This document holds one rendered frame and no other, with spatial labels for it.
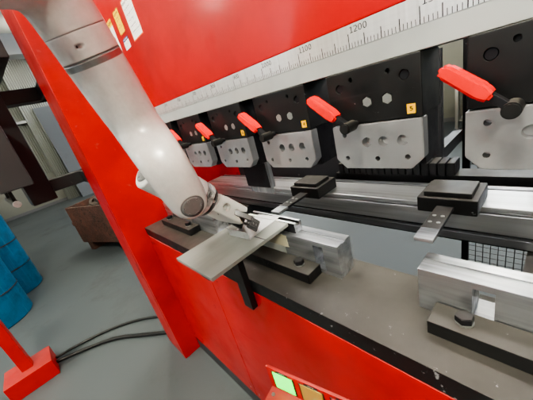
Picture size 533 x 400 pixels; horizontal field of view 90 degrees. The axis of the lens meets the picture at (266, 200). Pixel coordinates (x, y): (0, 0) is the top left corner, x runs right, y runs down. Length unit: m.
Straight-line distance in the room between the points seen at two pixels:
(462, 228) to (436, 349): 0.34
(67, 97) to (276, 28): 1.08
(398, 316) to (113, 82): 0.66
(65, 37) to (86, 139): 0.98
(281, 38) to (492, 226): 0.62
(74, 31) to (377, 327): 0.70
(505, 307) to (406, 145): 0.30
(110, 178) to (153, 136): 0.98
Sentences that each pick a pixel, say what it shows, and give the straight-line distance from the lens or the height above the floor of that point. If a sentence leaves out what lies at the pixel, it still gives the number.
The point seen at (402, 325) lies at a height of 0.88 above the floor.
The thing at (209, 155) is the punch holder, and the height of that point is 1.21.
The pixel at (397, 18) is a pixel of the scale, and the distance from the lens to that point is 0.47.
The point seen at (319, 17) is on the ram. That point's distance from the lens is 0.53.
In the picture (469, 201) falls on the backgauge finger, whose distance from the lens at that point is 0.73.
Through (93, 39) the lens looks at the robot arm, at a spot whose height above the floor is 1.47.
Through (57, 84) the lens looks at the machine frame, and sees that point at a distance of 1.48.
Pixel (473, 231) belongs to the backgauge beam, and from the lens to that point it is 0.83.
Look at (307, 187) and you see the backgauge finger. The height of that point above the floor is 1.02.
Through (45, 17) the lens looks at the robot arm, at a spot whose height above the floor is 1.50.
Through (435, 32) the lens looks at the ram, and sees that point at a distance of 0.45.
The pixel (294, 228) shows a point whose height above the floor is 0.99.
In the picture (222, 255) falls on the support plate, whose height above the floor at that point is 1.00.
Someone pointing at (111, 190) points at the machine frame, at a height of 1.11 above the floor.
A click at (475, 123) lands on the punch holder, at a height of 1.24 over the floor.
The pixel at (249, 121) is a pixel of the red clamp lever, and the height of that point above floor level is 1.29.
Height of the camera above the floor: 1.33
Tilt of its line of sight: 20 degrees down
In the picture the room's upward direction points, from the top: 15 degrees counter-clockwise
